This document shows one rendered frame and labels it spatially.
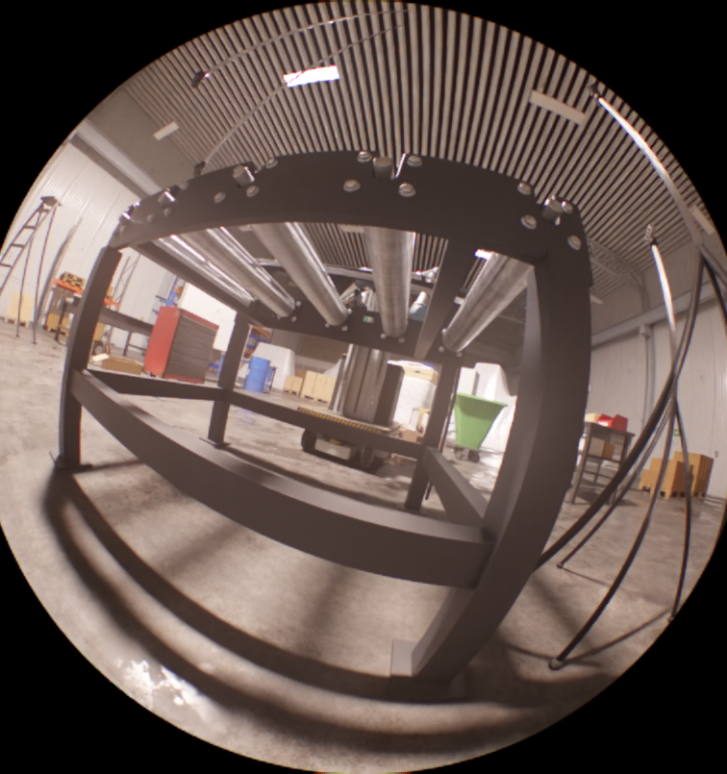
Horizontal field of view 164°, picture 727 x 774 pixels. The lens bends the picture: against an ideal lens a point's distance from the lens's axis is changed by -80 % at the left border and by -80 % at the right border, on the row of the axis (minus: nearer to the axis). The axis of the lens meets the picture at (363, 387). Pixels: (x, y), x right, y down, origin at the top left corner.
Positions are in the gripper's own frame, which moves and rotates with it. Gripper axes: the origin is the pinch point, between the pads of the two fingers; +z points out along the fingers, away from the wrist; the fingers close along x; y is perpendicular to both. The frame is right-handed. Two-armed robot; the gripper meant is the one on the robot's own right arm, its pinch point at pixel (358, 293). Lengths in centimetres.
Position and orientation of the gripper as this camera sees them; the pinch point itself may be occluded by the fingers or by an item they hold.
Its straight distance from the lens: 147.5
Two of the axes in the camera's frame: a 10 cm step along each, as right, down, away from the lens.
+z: 0.5, -2.7, -9.6
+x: 7.1, 6.8, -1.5
